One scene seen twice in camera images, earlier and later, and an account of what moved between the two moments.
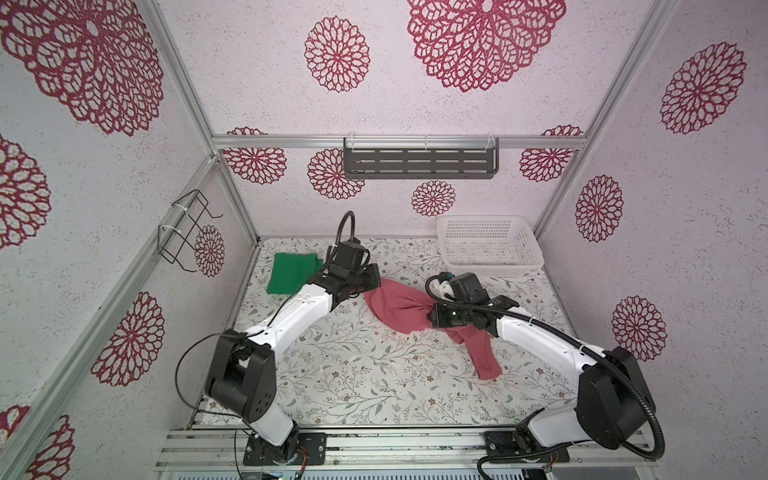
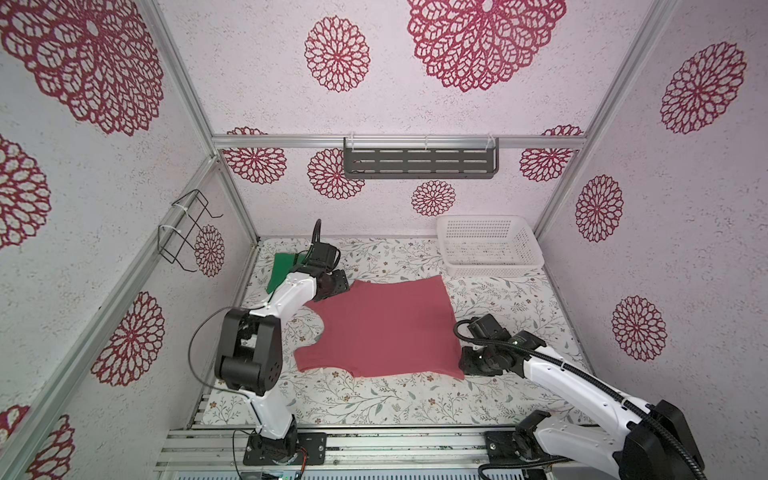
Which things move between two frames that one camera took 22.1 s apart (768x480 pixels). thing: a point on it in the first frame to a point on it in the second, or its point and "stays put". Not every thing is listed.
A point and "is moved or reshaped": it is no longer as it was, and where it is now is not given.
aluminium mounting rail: [388, 448] stays put
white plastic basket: [489, 245] stays put
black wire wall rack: [177, 236] stays put
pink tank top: [411, 312] is moved or reshaped
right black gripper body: [446, 316] to [476, 361]
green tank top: [292, 271] stays put
